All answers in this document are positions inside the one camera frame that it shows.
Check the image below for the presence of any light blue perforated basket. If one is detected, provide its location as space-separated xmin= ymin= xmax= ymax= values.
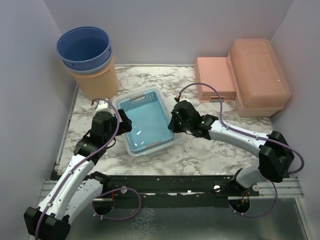
xmin=117 ymin=91 xmax=175 ymax=154

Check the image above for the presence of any white perforated plastic basket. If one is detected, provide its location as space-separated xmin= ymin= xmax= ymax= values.
xmin=111 ymin=87 xmax=176 ymax=158

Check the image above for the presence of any pink perforated plastic basket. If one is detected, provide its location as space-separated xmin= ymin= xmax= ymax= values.
xmin=194 ymin=57 xmax=236 ymax=103

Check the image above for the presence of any large orange lidded container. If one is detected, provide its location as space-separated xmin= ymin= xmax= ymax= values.
xmin=227 ymin=38 xmax=292 ymax=118

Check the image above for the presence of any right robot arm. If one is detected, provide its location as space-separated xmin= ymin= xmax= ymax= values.
xmin=168 ymin=100 xmax=294 ymax=196

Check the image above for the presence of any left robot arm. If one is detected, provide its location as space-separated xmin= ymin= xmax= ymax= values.
xmin=23 ymin=109 xmax=132 ymax=240

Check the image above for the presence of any orange plastic bucket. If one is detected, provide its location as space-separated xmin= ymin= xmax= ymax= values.
xmin=70 ymin=55 xmax=119 ymax=100

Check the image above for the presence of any grey-blue plastic bucket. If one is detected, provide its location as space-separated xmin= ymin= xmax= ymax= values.
xmin=64 ymin=47 xmax=113 ymax=75

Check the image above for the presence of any blue plastic bucket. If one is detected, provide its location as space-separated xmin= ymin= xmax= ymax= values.
xmin=56 ymin=26 xmax=112 ymax=71

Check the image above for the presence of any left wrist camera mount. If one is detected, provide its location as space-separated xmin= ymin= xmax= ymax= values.
xmin=91 ymin=100 xmax=111 ymax=113

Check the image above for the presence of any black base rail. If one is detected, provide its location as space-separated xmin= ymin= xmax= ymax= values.
xmin=49 ymin=172 xmax=261 ymax=210

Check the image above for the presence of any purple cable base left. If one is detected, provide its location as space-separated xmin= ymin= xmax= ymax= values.
xmin=92 ymin=186 xmax=142 ymax=221

